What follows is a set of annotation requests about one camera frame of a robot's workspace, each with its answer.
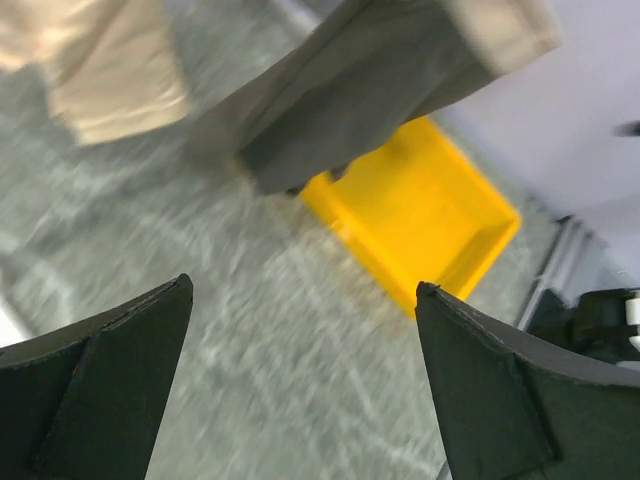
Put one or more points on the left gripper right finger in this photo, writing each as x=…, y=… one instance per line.
x=501, y=417

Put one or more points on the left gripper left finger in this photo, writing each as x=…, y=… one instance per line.
x=86, y=401

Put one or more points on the brown beige underwear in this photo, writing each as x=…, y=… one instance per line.
x=366, y=70

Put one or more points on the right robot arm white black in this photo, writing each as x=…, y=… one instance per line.
x=587, y=338

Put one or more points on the beige underwear on hanger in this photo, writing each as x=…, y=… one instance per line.
x=109, y=66

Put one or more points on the yellow plastic tray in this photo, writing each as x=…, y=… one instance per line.
x=416, y=210

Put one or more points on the aluminium mounting rail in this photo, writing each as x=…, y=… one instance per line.
x=571, y=267

